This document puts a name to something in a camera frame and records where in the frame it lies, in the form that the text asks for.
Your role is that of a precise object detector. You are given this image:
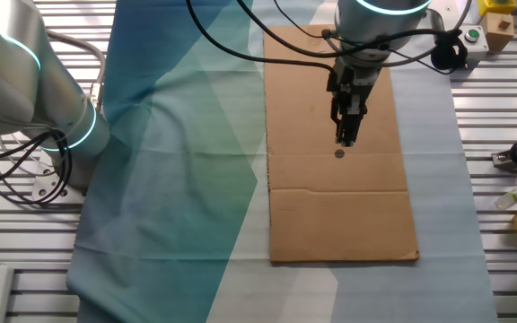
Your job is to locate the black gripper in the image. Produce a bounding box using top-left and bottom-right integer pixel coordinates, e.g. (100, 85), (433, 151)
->
(327, 57), (381, 148)

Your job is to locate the brown cardboard sheet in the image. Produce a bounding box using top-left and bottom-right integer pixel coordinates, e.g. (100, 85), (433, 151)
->
(262, 24), (421, 264)

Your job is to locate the grey box with green button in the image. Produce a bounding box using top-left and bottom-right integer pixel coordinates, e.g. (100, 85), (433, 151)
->
(458, 24), (491, 64)

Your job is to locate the wooden box with square hole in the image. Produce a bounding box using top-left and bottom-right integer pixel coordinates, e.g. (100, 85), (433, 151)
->
(478, 12), (515, 54)

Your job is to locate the blue green patterned tablecloth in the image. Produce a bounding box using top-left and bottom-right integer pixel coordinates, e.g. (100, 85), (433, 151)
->
(65, 0), (500, 323)

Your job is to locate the yellow emergency stop box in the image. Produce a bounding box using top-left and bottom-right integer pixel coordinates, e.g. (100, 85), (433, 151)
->
(477, 0), (517, 18)

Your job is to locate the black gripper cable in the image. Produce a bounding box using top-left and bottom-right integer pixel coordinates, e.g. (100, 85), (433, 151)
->
(184, 0), (338, 80)

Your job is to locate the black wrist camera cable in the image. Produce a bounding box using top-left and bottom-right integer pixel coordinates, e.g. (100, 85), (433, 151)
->
(235, 0), (455, 59)

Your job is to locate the metal clamp mount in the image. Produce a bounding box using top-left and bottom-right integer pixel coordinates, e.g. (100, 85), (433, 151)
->
(491, 150), (517, 174)

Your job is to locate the thick grey base cable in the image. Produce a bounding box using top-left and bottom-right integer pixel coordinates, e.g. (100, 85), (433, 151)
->
(45, 29), (108, 113)

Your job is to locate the black base cable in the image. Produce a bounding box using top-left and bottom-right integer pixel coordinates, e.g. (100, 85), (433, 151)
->
(0, 128), (74, 208)

